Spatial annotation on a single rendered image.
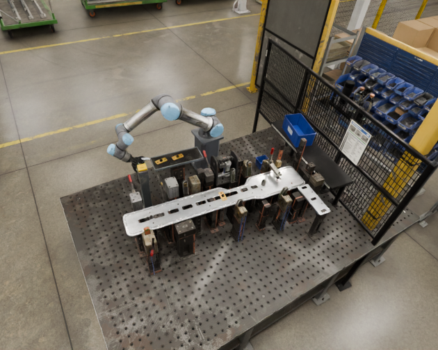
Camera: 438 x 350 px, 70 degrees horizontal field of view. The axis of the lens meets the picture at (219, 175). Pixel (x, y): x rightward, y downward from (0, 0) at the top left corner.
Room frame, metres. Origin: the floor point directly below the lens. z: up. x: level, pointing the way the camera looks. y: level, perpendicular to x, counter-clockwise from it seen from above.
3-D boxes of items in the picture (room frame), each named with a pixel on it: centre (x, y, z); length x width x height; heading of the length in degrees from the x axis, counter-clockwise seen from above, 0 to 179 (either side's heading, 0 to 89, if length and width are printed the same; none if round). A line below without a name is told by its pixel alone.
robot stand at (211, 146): (2.09, 0.13, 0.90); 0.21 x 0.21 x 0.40; 34
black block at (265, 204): (1.47, -0.36, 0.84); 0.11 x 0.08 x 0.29; 28
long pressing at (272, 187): (1.48, -0.03, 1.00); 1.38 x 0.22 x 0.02; 118
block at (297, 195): (1.58, -0.61, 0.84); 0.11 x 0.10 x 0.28; 28
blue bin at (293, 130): (2.25, -0.66, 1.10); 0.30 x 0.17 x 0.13; 19
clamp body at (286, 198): (1.50, -0.50, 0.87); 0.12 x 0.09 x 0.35; 28
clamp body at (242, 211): (1.37, -0.18, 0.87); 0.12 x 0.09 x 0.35; 28
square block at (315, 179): (1.72, -0.76, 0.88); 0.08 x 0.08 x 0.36; 28
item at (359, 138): (1.88, -0.99, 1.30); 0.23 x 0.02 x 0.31; 28
